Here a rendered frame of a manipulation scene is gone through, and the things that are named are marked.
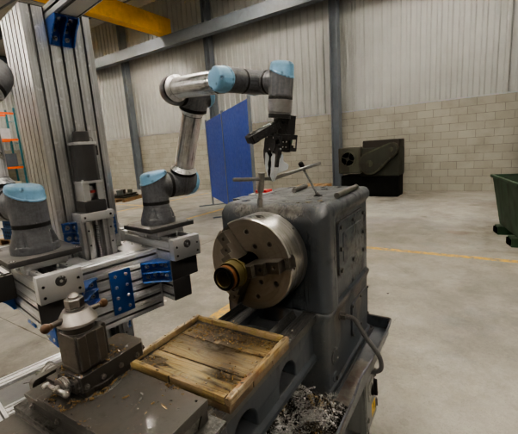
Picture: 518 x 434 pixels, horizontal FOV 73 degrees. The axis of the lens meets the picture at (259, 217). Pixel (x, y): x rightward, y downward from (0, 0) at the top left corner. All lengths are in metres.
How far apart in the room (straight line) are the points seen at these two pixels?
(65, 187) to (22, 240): 0.31
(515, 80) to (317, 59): 5.31
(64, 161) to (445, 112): 10.11
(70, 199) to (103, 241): 0.22
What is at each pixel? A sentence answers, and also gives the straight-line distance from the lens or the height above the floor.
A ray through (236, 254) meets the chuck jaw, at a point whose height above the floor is 1.13.
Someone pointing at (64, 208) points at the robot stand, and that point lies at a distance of 1.63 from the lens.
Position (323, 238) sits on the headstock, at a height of 1.14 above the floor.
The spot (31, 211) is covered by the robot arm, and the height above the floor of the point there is 1.30.
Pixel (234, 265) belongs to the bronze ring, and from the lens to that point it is 1.07.
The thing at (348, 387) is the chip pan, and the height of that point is 0.54.
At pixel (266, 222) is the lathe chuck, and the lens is 1.13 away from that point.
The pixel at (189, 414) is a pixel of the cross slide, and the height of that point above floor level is 0.97.
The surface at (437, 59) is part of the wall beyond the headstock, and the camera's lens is 11.14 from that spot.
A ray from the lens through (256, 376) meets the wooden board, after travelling 0.98.
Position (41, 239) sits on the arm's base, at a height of 1.21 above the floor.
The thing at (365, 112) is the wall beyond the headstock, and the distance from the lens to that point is 11.35.
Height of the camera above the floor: 1.45
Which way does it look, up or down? 11 degrees down
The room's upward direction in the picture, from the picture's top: 4 degrees counter-clockwise
